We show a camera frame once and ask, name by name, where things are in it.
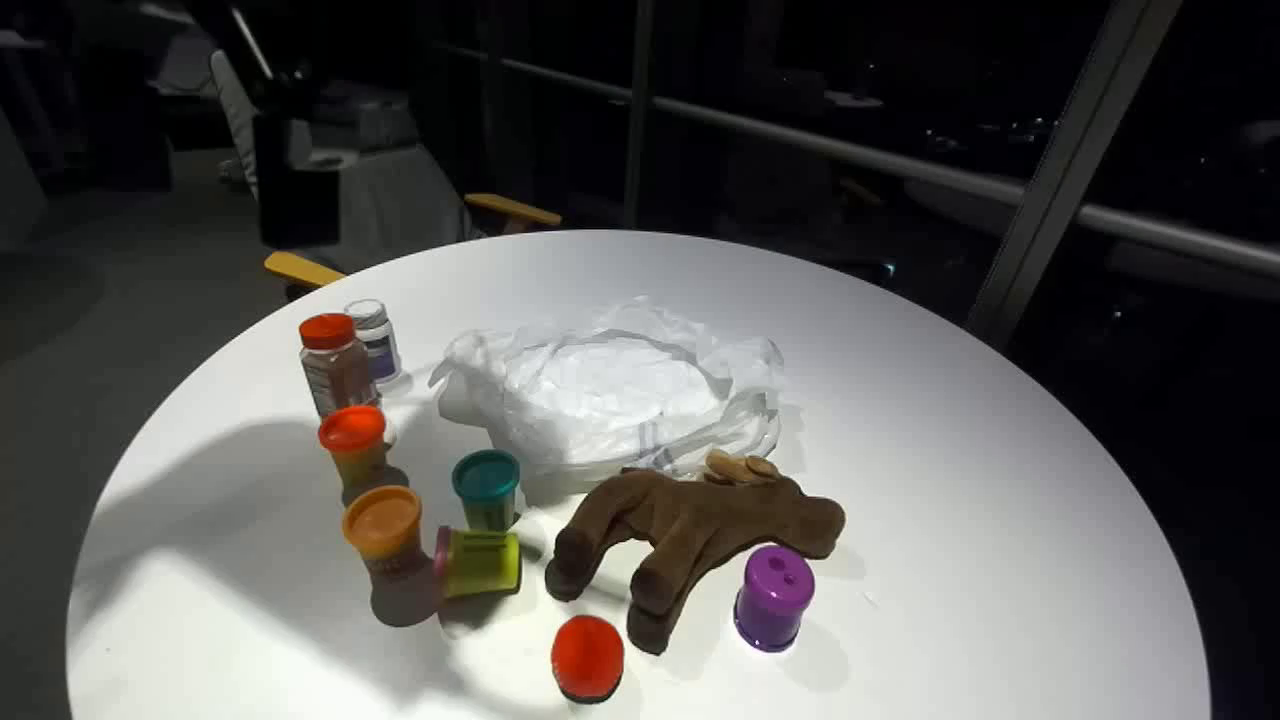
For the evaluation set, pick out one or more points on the yellow tub red-orange lid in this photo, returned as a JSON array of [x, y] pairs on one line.
[[355, 432]]

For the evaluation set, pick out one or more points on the brown plush moose toy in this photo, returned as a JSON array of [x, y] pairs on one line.
[[701, 527]]

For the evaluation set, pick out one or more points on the spice jar red lid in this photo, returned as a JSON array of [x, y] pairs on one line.
[[332, 371]]

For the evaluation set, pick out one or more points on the green tub teal lid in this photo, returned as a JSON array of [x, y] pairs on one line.
[[484, 482]]

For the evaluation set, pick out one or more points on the yellow tub orange lid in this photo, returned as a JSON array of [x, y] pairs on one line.
[[383, 522]]

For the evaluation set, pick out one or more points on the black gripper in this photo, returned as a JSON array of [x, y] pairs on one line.
[[294, 162]]

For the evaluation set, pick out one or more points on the grey metal window railing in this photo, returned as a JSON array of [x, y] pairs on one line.
[[907, 162]]

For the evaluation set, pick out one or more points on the tub with red lid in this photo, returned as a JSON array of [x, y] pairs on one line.
[[590, 659]]

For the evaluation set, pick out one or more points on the grey diagonal pillar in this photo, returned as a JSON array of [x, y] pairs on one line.
[[1066, 162]]

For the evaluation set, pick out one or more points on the grey chair wooden armrests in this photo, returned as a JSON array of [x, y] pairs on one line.
[[393, 200]]

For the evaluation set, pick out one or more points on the crumpled clear plastic bag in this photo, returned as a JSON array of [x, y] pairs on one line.
[[480, 389]]

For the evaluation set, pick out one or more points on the purple tub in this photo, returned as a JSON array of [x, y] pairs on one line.
[[778, 593]]

